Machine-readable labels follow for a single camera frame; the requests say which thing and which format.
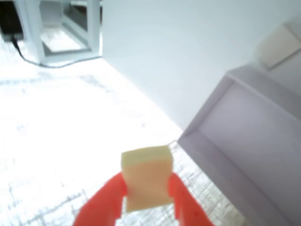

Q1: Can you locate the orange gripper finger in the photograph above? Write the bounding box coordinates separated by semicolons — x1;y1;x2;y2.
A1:
73;172;129;226
167;173;213;226

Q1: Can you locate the yellow foam cuboid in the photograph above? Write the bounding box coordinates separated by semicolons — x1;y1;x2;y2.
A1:
121;145;174;213

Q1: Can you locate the white cardboard bin box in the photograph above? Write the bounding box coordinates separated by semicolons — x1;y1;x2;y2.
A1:
177;65;301;226

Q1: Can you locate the cream white foam cuboid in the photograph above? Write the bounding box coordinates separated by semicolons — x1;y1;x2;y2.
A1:
256;20;301;69

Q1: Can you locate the grey white woven rug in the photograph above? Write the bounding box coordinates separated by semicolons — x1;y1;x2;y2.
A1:
0;25;247;226

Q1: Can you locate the black power adapter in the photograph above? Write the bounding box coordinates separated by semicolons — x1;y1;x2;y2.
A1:
0;1;24;43

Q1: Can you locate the thin black floor cable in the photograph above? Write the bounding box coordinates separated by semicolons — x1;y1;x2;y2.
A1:
10;35;102;69

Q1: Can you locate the white furniture leg frame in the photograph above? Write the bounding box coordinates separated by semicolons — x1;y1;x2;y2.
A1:
14;0;103;66

